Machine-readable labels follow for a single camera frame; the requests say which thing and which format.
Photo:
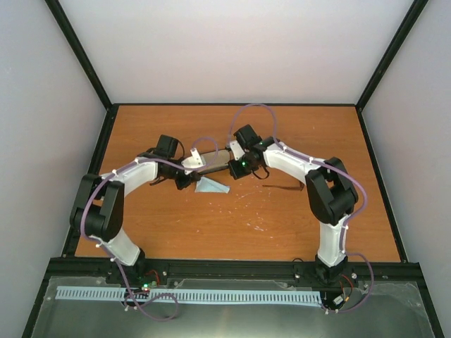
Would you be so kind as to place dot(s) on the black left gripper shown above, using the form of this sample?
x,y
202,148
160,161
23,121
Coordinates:
x,y
189,178

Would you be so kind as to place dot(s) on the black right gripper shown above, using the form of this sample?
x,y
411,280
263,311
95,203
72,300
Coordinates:
x,y
235,172

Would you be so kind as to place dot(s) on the light blue cleaning cloth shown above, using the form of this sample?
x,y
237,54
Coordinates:
x,y
207,185

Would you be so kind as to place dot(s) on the black glasses case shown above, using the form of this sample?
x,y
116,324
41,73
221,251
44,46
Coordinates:
x,y
218,162

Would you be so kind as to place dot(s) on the brown sunglasses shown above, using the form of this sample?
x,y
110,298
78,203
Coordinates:
x,y
299,187

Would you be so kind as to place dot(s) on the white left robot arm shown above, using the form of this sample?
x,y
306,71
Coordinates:
x,y
98,209

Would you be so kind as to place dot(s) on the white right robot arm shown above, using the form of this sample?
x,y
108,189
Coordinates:
x,y
330,190

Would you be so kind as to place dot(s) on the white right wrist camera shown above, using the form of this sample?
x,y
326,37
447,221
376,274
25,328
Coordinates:
x,y
235,150

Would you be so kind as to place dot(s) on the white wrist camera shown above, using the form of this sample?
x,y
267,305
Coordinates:
x,y
235,150
194,162

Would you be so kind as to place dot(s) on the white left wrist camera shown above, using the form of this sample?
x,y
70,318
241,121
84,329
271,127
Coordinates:
x,y
194,162

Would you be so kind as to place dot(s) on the black aluminium frame rail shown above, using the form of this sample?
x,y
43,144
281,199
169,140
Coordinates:
x,y
297,273

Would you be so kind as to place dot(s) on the light blue cable duct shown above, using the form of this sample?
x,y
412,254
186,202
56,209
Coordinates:
x,y
192,296

